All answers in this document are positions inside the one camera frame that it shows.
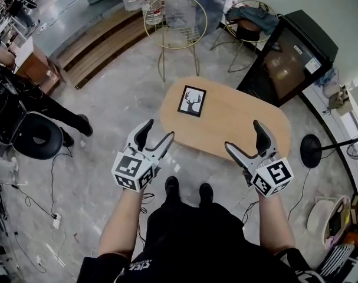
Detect olive small bag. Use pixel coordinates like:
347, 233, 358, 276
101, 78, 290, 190
329, 84, 353, 116

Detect black fan cable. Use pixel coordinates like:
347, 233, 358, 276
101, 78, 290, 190
287, 167, 311, 221

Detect person's right black shoe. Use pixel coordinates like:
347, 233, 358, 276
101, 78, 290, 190
198, 183, 214, 208

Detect person's left black shoe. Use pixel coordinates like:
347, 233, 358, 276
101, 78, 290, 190
165, 175, 180, 202

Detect black flat box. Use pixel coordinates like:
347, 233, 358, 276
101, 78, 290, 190
329, 208, 343, 235

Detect brown wooden cabinet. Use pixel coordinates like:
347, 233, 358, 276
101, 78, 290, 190
15, 51, 64, 96

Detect person's black shirt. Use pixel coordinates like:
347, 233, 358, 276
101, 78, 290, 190
77, 200, 324, 283

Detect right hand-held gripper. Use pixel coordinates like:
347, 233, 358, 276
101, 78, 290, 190
225, 120, 294, 198

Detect blue denim garment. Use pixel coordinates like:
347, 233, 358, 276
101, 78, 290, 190
225, 5, 280, 35

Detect person's right forearm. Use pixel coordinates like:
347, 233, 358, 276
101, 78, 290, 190
257, 192, 296, 255

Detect black power cable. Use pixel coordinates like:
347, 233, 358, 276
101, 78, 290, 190
50, 153, 74, 218

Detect light blue cloth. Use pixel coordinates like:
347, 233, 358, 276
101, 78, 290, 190
316, 66, 336, 88

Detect person's black shoe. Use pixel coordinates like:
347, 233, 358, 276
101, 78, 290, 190
165, 175, 180, 202
198, 183, 214, 208

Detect gold wire chair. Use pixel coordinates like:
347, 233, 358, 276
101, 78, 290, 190
209, 0, 279, 73
143, 0, 208, 83

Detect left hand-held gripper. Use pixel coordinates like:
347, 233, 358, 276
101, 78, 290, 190
111, 119, 175, 193

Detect clear water bottle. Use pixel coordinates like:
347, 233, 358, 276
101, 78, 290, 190
142, 0, 164, 25

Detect black glass-door mini fridge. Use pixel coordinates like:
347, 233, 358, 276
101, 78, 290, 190
236, 9, 339, 108

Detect striped bag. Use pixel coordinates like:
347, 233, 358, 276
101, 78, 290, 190
320, 243, 356, 277

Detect black standing fan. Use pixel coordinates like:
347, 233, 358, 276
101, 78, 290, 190
300, 134, 358, 169

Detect white round laundry basket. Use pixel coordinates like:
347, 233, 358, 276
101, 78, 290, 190
307, 195, 352, 249

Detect black framed deer picture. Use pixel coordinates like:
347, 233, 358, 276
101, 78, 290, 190
177, 84, 207, 118

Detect person's left forearm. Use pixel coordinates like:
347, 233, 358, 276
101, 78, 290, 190
98, 187, 144, 261

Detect wooden coffee table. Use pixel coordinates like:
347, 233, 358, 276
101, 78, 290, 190
159, 75, 291, 162

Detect wooden platform steps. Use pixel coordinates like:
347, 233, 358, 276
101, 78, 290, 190
53, 9, 156, 90

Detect black oval backpack shell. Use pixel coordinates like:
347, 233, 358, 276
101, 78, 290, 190
12, 112, 64, 161

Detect right hand-held gripper cable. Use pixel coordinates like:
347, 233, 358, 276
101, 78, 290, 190
242, 200, 260, 225

